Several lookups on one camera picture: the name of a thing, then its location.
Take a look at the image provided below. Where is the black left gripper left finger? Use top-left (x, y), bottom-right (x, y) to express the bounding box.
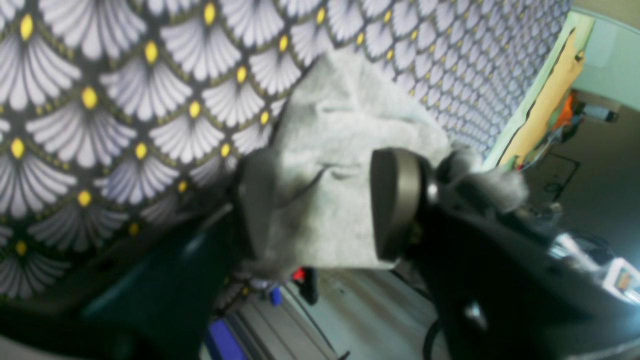
top-left (1, 150), bottom-right (275, 360)

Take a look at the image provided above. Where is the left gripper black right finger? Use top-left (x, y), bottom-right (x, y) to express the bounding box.
top-left (370, 148), bottom-right (639, 360)

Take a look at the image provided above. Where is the grey T-shirt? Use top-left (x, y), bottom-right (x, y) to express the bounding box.
top-left (241, 48), bottom-right (530, 281)

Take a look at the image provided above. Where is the patterned fan-print tablecloth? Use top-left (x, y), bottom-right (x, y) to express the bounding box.
top-left (0, 0), bottom-right (572, 303)

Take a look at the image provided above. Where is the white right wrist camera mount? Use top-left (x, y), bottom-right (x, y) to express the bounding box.
top-left (548, 232), bottom-right (640, 306)

